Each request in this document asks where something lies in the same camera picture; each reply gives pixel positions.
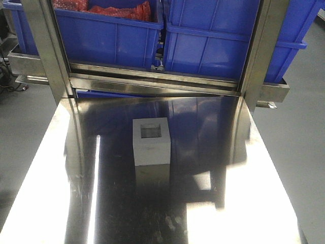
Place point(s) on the blue bin with red bags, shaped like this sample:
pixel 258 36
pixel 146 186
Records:
pixel 91 37

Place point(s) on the red plastic bags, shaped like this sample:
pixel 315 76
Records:
pixel 140 12

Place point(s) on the gray square base block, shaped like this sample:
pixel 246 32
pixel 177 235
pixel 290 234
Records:
pixel 151 141

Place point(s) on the stainless steel shelf frame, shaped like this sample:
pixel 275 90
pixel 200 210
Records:
pixel 51 66

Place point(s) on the blue bin right on shelf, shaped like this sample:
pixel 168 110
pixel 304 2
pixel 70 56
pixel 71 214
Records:
pixel 211 38

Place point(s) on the blue bin far left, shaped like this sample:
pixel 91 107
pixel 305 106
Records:
pixel 23 32

